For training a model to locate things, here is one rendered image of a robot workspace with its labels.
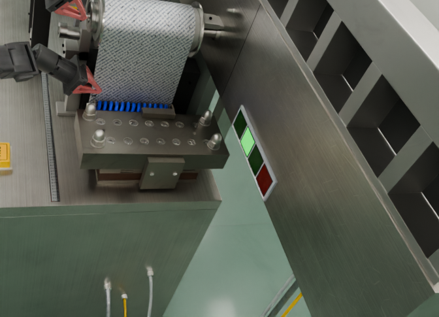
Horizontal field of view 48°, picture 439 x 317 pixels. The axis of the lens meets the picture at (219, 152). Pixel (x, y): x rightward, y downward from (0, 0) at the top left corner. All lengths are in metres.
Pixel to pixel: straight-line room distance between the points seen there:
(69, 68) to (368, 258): 0.84
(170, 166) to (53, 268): 0.48
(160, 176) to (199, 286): 1.08
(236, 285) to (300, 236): 1.40
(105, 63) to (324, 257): 0.74
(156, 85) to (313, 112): 0.56
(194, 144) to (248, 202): 1.40
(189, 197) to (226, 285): 1.04
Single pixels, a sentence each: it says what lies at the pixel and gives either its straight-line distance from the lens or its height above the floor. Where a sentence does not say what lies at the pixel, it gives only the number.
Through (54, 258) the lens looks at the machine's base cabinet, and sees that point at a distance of 1.51.
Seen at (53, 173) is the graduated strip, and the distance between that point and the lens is 1.37.
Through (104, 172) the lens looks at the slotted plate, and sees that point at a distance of 1.34.
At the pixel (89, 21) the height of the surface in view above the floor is 1.25.
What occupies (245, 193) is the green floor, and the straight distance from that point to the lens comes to 2.77.
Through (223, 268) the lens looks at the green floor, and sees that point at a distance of 2.43.
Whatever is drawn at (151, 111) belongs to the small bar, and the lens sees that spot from 1.39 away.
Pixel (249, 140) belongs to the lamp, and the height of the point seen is 1.20.
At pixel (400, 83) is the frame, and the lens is 0.82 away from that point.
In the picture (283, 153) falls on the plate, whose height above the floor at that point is 1.28.
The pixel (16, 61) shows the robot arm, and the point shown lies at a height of 1.19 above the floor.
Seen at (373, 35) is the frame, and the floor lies 1.61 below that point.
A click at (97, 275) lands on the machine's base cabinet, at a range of 1.64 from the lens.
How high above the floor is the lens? 1.94
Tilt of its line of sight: 41 degrees down
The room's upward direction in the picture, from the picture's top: 25 degrees clockwise
